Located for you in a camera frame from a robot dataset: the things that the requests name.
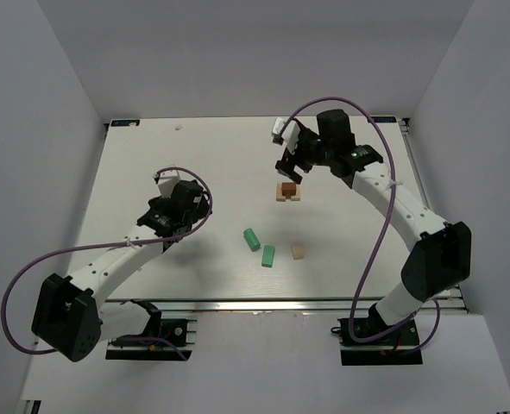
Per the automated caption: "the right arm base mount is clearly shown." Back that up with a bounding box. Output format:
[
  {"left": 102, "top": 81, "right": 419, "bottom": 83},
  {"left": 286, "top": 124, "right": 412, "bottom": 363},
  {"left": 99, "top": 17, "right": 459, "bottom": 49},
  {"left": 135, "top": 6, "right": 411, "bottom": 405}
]
[{"left": 331, "top": 318, "right": 423, "bottom": 367}]

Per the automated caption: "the right blue corner label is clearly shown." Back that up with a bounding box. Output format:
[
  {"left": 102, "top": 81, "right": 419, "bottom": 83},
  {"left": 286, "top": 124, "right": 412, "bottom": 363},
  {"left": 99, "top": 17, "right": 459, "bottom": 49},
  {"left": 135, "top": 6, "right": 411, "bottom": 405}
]
[{"left": 371, "top": 116, "right": 397, "bottom": 123}]

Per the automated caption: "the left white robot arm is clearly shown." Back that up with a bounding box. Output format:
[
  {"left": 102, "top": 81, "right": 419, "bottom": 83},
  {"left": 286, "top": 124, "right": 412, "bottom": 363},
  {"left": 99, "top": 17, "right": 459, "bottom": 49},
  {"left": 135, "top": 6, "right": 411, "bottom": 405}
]
[{"left": 32, "top": 179, "right": 210, "bottom": 362}]

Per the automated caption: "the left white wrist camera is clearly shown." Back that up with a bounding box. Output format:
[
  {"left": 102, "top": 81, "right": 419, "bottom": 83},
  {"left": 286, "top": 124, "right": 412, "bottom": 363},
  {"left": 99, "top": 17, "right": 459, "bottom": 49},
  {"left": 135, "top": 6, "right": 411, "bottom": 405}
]
[{"left": 153, "top": 166, "right": 181, "bottom": 198}]

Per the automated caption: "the green block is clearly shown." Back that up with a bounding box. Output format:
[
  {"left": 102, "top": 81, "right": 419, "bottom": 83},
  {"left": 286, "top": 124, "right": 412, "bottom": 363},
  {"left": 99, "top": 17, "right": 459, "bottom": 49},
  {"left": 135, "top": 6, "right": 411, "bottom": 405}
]
[
  {"left": 243, "top": 228, "right": 261, "bottom": 251},
  {"left": 261, "top": 244, "right": 275, "bottom": 268}
]

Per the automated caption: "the small light wood block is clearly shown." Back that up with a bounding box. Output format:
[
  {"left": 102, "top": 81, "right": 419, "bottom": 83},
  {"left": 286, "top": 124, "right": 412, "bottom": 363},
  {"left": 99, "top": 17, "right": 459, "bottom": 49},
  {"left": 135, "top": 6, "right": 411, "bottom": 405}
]
[{"left": 291, "top": 245, "right": 305, "bottom": 260}]

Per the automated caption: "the brown wood block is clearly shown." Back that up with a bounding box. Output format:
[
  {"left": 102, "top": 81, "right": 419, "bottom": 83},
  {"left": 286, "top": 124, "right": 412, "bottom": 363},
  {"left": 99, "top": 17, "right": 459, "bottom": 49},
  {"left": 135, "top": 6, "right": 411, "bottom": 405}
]
[{"left": 280, "top": 182, "right": 297, "bottom": 198}]

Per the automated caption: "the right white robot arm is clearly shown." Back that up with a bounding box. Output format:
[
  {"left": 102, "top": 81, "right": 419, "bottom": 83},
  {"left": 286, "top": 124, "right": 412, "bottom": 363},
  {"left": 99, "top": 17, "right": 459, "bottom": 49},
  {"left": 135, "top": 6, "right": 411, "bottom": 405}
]
[{"left": 272, "top": 110, "right": 471, "bottom": 343}]

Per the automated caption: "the aluminium frame rail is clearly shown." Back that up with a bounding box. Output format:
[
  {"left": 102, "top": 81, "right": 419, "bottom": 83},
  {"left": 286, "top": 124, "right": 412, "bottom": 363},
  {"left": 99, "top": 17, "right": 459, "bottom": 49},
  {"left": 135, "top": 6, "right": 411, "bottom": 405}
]
[{"left": 399, "top": 118, "right": 469, "bottom": 311}]

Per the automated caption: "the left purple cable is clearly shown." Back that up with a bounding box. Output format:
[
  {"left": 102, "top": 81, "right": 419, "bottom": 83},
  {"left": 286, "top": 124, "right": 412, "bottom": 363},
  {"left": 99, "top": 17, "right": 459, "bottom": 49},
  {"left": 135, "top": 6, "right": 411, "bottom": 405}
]
[{"left": 0, "top": 166, "right": 215, "bottom": 361}]

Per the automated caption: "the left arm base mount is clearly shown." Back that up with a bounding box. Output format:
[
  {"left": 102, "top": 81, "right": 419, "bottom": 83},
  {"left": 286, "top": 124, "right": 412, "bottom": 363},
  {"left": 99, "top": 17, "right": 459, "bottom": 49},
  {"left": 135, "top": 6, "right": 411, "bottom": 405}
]
[{"left": 105, "top": 300, "right": 197, "bottom": 361}]

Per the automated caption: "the left blue corner label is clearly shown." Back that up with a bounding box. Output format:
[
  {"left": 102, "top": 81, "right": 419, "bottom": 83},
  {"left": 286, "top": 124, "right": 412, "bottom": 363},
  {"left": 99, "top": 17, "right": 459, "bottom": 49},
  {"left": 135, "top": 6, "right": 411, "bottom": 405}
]
[{"left": 110, "top": 119, "right": 140, "bottom": 128}]

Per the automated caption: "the blue corner label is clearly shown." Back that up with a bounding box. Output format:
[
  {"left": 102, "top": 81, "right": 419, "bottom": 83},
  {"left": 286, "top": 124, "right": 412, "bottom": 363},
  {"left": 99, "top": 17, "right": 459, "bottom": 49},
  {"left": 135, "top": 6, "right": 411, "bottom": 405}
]
[
  {"left": 110, "top": 119, "right": 140, "bottom": 128},
  {"left": 371, "top": 116, "right": 397, "bottom": 123}
]

